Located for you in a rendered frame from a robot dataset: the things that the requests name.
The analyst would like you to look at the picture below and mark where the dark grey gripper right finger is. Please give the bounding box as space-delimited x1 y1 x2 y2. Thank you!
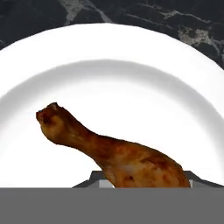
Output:
183 170 224 189

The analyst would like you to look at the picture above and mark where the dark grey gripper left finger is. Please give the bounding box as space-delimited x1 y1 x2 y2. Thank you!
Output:
72 170 116 189

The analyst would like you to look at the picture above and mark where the brown roasted chicken drumstick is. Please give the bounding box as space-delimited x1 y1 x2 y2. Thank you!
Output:
35 101 192 189

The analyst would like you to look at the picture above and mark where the white round plate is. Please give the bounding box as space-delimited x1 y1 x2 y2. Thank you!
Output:
0 22 224 189

